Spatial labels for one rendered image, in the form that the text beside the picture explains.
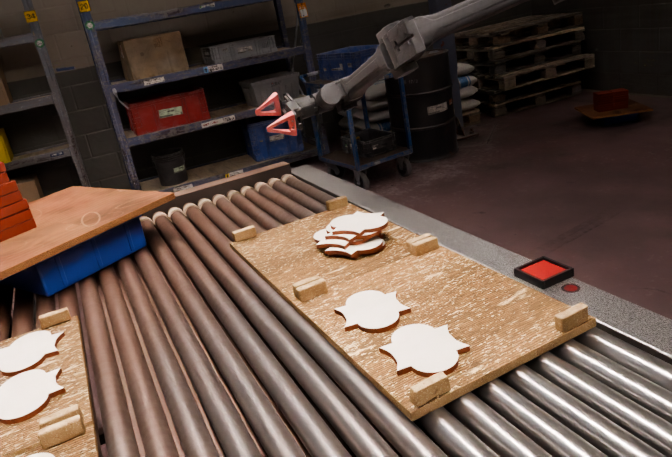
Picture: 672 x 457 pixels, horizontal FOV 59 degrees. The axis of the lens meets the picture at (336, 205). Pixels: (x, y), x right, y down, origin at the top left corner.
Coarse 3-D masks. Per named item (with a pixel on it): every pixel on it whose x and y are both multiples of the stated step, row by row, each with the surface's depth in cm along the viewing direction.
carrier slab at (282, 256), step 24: (312, 216) 159; (336, 216) 155; (264, 240) 148; (288, 240) 145; (312, 240) 143; (384, 240) 135; (264, 264) 134; (288, 264) 132; (312, 264) 130; (336, 264) 128; (360, 264) 126; (384, 264) 124; (288, 288) 121
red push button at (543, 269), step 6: (534, 264) 114; (540, 264) 114; (546, 264) 113; (552, 264) 113; (522, 270) 113; (528, 270) 112; (534, 270) 112; (540, 270) 112; (546, 270) 111; (552, 270) 111; (558, 270) 110; (540, 276) 109; (546, 276) 109
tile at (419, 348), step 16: (400, 336) 95; (416, 336) 95; (432, 336) 94; (448, 336) 93; (384, 352) 93; (400, 352) 91; (416, 352) 91; (432, 352) 90; (448, 352) 89; (464, 352) 90; (400, 368) 87; (416, 368) 87; (432, 368) 86; (448, 368) 86
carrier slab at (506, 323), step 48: (336, 288) 117; (384, 288) 114; (432, 288) 111; (480, 288) 108; (528, 288) 105; (336, 336) 101; (384, 336) 98; (480, 336) 93; (528, 336) 91; (384, 384) 86; (480, 384) 84
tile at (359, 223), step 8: (344, 216) 140; (352, 216) 139; (360, 216) 138; (368, 216) 137; (376, 216) 136; (336, 224) 136; (344, 224) 135; (352, 224) 134; (360, 224) 133; (368, 224) 132; (376, 224) 131; (384, 224) 131; (336, 232) 132; (344, 232) 132; (352, 232) 131; (360, 232) 129; (368, 232) 130
